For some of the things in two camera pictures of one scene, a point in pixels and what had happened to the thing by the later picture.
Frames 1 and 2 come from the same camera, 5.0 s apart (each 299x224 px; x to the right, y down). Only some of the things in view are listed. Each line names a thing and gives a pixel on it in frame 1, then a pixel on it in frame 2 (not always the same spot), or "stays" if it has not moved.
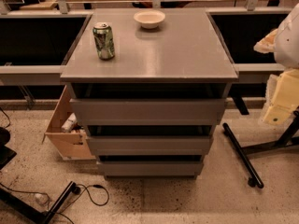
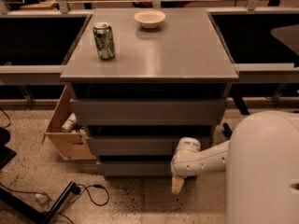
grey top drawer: [149, 112] stays
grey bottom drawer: [150, 168] stays
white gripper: [288, 42] → [179, 171]
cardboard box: [70, 145] stays
